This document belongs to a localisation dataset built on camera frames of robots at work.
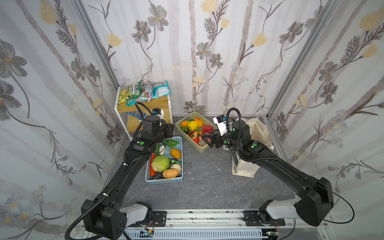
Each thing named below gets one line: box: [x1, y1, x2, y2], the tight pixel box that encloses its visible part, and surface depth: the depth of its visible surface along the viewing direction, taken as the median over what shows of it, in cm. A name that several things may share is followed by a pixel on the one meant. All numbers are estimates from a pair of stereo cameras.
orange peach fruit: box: [194, 118, 204, 128], surface depth 110 cm
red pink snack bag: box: [136, 83, 154, 102], surface depth 80 cm
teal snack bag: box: [152, 80, 172, 98], surface depth 84 cm
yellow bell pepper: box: [187, 120, 198, 131], surface depth 107 cm
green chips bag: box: [125, 80, 143, 101], surface depth 82 cm
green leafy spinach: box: [162, 139, 179, 148], surface depth 101 cm
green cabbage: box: [151, 155, 170, 173], surface depth 82 cm
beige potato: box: [162, 168, 180, 179], surface depth 81 cm
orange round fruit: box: [170, 148, 182, 160], surface depth 94 cm
